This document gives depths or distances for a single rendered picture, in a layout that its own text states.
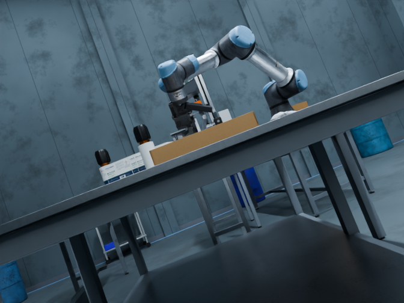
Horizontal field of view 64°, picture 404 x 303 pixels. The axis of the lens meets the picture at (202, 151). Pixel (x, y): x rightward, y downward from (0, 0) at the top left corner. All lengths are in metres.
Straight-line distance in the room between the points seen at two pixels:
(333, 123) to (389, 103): 0.14
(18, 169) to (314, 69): 6.52
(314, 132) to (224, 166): 0.22
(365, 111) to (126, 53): 6.65
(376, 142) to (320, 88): 1.67
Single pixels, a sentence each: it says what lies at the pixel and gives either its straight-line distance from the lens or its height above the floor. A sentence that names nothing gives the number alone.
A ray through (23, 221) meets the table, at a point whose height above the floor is 0.82.
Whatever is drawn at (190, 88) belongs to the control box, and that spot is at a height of 1.31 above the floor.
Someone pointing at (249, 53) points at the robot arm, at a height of 1.26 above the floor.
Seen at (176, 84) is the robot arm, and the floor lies 1.15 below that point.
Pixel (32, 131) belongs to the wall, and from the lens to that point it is 7.17.
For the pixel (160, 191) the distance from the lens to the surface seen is 0.76.
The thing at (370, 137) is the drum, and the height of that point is 0.36.
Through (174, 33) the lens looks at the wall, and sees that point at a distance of 7.48.
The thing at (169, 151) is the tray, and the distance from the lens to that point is 0.75.
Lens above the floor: 0.76
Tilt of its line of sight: 5 degrees up
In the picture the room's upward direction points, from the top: 21 degrees counter-clockwise
